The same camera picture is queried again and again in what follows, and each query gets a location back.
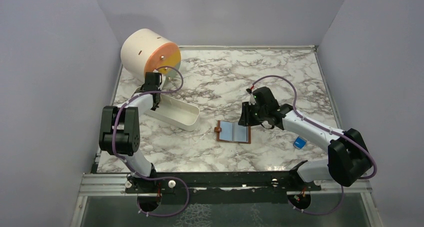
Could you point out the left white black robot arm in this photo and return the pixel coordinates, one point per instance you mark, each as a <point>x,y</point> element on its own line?
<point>119,133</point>

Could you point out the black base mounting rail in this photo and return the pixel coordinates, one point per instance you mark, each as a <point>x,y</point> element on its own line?
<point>238,187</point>

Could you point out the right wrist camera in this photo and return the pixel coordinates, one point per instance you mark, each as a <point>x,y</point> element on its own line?
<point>252,99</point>

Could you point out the round cream drawer cabinet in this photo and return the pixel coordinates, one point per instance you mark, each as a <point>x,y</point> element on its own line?
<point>145,51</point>

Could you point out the brown leather card holder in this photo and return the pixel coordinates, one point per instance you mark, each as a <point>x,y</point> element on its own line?
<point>231,132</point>

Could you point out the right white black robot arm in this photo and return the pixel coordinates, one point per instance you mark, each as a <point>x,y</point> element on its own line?
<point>348,158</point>

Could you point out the white rectangular plastic tray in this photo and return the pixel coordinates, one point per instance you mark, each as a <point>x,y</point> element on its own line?
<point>176,112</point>

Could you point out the small blue object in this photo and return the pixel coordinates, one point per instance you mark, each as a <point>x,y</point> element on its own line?
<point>299,142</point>

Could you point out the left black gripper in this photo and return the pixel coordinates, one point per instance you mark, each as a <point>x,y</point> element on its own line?
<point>158,89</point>

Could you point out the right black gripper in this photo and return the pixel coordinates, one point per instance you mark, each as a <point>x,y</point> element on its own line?
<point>245,119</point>

